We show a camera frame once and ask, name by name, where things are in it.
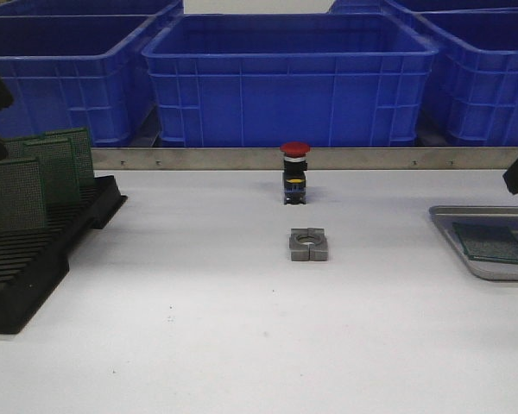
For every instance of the right blue plastic crate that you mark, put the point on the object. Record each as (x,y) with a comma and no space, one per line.
(472,91)

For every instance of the blue plastic crate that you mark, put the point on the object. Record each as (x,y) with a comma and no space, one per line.
(67,72)
(264,80)
(472,91)

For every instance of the centre blue plastic crate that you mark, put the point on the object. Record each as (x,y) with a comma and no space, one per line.
(264,80)

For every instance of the silver metal tray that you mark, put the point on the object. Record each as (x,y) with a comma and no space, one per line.
(444,216)

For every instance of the green perforated board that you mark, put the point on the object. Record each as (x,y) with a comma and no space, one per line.
(82,154)
(22,202)
(58,169)

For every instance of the red emergency stop button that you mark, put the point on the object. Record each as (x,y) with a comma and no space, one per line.
(294,174)

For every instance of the black slotted board rack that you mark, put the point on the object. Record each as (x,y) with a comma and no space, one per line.
(32,264)

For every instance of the steel table edge rail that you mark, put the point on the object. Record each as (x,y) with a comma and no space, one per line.
(321,158)

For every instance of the far left blue crate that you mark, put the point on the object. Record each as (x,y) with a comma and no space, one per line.
(92,8)

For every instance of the grey metal clamp block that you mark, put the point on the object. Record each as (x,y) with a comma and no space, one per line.
(308,244)

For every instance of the left blue plastic crate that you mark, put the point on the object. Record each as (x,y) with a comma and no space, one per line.
(67,72)

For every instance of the far right blue crate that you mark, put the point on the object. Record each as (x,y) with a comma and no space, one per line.
(420,6)

